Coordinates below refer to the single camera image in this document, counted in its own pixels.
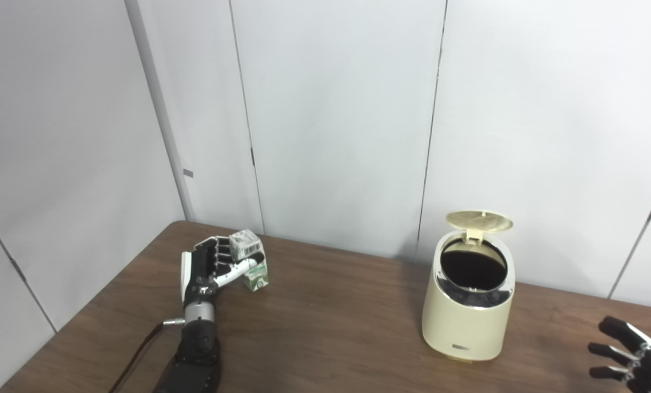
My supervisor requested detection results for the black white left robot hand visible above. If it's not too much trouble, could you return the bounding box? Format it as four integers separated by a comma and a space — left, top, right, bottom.
181, 236, 266, 306

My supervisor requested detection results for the small white green milk carton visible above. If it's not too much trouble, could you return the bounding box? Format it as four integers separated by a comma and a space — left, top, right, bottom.
229, 230, 270, 292

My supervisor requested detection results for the cream-colored bin body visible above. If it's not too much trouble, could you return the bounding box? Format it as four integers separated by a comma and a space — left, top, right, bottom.
422, 229, 516, 361

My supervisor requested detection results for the round cream bin lid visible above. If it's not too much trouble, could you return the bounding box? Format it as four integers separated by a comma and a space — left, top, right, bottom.
446, 211, 513, 241

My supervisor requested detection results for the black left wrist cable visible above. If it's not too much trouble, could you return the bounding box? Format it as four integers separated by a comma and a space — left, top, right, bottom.
109, 319, 187, 393

